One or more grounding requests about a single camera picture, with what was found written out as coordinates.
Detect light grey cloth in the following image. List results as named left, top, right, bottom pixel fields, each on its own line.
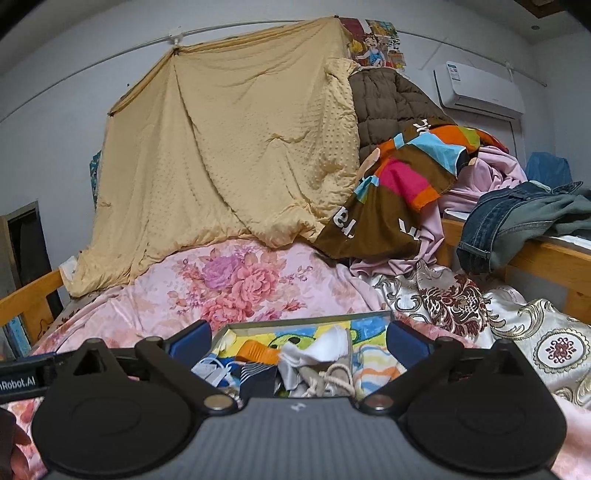
left=277, top=355, right=315, bottom=398

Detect colourful striped cloth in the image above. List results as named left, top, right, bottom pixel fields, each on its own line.
left=353, top=346, right=407, bottom=393

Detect blue patterned board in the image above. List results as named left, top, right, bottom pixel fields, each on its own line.
left=0, top=316, right=35, bottom=361

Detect blue denim jeans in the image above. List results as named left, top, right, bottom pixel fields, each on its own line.
left=489, top=191, right=591, bottom=273

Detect brown quilted jacket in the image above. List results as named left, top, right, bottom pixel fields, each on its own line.
left=347, top=69, right=458, bottom=162

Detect small colourful wall poster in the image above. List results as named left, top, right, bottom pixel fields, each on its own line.
left=88, top=150, right=103, bottom=210

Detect yellow dotted blanket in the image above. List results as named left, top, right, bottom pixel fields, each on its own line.
left=68, top=17, right=362, bottom=298

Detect brown colourful patchwork cloth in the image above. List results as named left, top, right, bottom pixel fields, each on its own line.
left=314, top=117, right=509, bottom=259

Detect grey storage box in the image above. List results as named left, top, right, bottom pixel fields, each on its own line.
left=210, top=310, right=402, bottom=402

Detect person's left hand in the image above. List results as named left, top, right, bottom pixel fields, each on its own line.
left=0, top=410, right=44, bottom=480

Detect pale pink cloth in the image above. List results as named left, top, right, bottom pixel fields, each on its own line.
left=348, top=145, right=529, bottom=284

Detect dark wooden door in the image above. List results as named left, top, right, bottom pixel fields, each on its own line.
left=0, top=200, right=63, bottom=324

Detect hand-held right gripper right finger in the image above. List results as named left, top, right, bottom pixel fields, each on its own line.
left=361, top=319, right=534, bottom=411

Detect white air conditioner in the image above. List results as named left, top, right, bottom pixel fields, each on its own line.
left=433, top=61, right=527, bottom=120

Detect wooden bed frame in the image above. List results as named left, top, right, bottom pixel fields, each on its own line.
left=436, top=217, right=591, bottom=324

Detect cartoon print towel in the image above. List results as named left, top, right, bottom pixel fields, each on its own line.
left=217, top=320, right=393, bottom=370

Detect dark striped sock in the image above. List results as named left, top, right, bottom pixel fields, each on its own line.
left=238, top=362, right=278, bottom=400

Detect pink floral quilt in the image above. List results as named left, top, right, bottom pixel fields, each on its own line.
left=0, top=237, right=591, bottom=480

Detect wooden slatted bed rail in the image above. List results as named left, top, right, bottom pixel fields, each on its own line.
left=0, top=268, right=65, bottom=352

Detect cartoon wall poster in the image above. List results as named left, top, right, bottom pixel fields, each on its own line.
left=339, top=18, right=407, bottom=72

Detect white wall pipe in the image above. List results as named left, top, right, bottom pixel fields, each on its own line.
left=0, top=18, right=548, bottom=123

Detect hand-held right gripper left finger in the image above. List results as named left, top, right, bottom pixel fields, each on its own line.
left=65, top=319, right=234, bottom=412

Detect white gauze towel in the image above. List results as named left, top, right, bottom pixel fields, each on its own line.
left=281, top=325, right=352, bottom=365

